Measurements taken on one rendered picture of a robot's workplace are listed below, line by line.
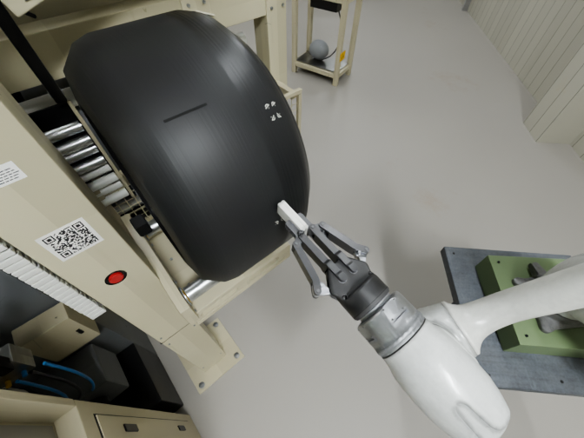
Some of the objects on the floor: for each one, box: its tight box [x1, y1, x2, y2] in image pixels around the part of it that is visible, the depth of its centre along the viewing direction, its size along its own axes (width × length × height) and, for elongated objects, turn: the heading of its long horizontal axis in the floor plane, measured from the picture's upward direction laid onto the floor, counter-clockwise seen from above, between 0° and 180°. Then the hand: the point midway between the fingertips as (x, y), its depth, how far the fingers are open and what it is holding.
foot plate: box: [176, 318, 244, 395], centre depth 152 cm, size 27×27×2 cm
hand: (292, 218), depth 52 cm, fingers closed
